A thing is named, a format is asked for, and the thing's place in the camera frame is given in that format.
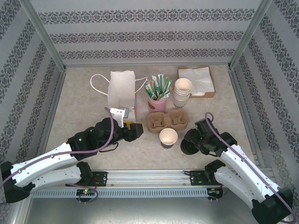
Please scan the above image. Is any pink cup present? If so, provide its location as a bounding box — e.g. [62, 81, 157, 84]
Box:
[147, 95, 168, 113]

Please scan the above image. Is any grey slotted cable duct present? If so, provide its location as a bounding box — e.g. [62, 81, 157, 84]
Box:
[31, 188, 224, 199]

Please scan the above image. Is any paper coffee cup dark sleeve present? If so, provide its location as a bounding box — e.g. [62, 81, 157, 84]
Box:
[159, 127, 178, 150]

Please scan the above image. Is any aluminium frame post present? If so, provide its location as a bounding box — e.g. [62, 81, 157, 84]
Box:
[228, 0, 273, 70]
[19, 0, 68, 70]

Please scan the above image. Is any short purple cable loop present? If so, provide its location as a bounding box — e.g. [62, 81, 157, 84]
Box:
[78, 183, 101, 205]

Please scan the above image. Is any white patterned paper bag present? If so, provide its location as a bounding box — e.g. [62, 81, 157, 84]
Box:
[90, 70, 148, 123]

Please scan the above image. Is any brown cardboard cup carrier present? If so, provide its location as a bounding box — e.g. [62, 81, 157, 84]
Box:
[147, 109, 189, 134]

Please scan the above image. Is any circuit board green light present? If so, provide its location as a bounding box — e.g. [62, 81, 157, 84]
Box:
[76, 189, 97, 196]

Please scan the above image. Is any white paper cup dark print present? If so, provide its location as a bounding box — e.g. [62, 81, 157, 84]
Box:
[173, 95, 189, 110]

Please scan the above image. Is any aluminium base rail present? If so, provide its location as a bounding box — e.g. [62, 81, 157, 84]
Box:
[50, 169, 274, 187]

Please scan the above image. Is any thin black cable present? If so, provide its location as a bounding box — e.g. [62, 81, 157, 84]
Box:
[99, 142, 119, 153]

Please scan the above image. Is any aluminium back rail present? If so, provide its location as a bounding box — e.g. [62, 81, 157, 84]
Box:
[63, 62, 231, 68]

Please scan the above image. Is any brown cardboard napkin tray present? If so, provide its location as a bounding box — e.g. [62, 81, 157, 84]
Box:
[177, 66, 216, 99]

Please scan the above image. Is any black mounting plate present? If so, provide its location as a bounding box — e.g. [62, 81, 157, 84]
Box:
[65, 171, 108, 187]
[189, 170, 232, 187]

